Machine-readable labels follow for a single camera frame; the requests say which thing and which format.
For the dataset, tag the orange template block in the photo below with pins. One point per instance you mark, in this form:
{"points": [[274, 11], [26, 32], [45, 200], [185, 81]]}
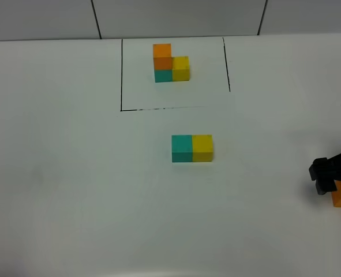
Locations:
{"points": [[162, 57]]}

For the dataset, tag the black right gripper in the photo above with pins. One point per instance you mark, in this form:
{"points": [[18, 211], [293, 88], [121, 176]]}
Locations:
{"points": [[321, 171]]}

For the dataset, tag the teal template block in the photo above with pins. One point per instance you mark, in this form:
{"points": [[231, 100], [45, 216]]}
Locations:
{"points": [[163, 76]]}

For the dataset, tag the yellow template block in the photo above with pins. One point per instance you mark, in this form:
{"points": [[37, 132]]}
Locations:
{"points": [[181, 68]]}

